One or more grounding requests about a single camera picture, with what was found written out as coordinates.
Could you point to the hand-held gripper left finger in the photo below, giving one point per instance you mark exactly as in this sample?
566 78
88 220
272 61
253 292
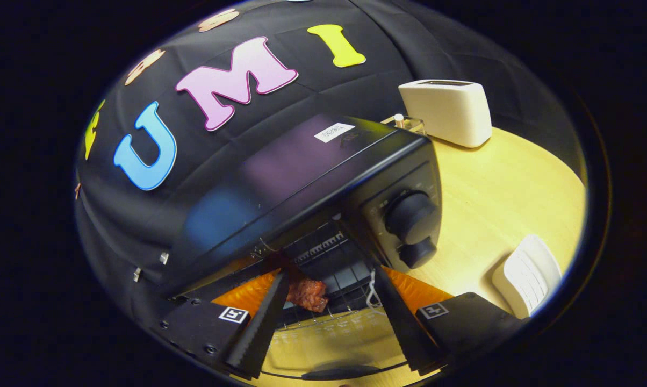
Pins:
259 328

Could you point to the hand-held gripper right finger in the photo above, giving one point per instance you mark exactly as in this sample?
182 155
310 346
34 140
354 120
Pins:
401 325

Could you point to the red meat slice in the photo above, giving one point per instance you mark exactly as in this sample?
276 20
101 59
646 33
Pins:
310 294

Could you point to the black toaster oven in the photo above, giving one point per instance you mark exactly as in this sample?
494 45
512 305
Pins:
302 172

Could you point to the white toaster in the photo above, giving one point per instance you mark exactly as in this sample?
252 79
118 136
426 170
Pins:
447 112

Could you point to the silver clip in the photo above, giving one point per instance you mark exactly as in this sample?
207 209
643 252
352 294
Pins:
137 274

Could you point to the white ribbed dish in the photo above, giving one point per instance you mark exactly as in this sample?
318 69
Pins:
527 275

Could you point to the black backdrop cloth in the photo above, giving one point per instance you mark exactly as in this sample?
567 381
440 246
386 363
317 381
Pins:
114 215

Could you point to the copper clip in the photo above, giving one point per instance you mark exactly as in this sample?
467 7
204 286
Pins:
77 190

